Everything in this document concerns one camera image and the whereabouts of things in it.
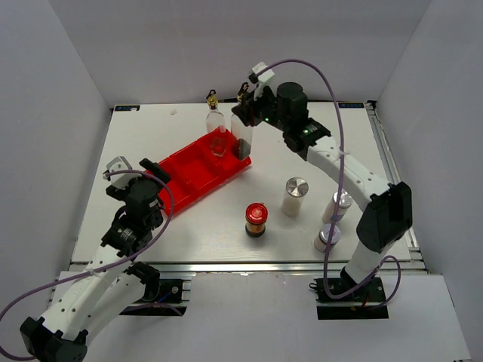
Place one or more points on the clear liquid glass bottle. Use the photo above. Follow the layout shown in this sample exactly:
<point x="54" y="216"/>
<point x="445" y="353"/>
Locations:
<point x="216" y="126"/>

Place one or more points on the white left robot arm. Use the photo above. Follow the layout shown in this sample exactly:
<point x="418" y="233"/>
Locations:
<point x="111" y="281"/>

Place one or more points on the dark liquid glass bottle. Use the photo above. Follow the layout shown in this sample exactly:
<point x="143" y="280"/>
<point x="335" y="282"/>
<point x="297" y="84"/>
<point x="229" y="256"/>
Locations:
<point x="241" y="148"/>

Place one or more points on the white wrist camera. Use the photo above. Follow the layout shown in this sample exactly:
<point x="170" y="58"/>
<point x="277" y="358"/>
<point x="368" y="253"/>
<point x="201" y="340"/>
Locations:
<point x="115" y="172"/>
<point x="261" y="76"/>

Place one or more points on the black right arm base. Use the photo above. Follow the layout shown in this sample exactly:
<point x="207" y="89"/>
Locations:
<point x="371" y="294"/>

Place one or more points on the red plastic organizer tray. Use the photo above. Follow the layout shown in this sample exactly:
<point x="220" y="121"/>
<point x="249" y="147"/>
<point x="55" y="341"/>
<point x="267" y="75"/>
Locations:
<point x="196" y="171"/>

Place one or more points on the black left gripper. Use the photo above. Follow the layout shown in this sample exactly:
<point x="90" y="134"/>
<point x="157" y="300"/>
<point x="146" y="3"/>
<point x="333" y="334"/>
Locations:
<point x="154" y="168"/>

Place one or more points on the silver lid white powder jar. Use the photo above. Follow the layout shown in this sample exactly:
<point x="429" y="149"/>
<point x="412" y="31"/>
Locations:
<point x="296" y="189"/>

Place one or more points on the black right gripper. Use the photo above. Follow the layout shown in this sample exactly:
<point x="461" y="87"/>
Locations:
<point x="247" y="109"/>

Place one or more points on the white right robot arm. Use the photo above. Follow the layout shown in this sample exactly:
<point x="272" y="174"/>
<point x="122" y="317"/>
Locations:
<point x="386" y="207"/>

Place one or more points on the blue left table label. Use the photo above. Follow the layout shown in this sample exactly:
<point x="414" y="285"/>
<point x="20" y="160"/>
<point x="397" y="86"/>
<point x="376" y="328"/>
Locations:
<point x="127" y="108"/>

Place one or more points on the silver lid blue label jar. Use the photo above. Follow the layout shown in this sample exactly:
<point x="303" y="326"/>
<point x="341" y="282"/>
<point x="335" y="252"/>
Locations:
<point x="337" y="207"/>

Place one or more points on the white lid brown spice jar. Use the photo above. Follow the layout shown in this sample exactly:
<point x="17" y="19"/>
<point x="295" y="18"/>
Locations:
<point x="321" y="239"/>

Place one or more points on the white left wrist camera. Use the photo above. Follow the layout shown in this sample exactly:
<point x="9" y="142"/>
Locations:
<point x="115" y="172"/>

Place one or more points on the red lid dark sauce jar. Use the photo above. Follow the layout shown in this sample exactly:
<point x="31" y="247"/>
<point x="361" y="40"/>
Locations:
<point x="256" y="215"/>

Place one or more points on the blue table corner label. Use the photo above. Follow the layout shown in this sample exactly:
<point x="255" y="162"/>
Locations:
<point x="351" y="105"/>

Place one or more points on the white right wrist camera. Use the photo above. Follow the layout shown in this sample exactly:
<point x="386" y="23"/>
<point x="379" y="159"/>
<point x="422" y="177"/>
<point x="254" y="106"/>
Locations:
<point x="261" y="76"/>

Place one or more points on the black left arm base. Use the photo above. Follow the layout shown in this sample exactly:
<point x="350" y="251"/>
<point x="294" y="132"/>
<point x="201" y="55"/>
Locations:
<point x="170" y="291"/>

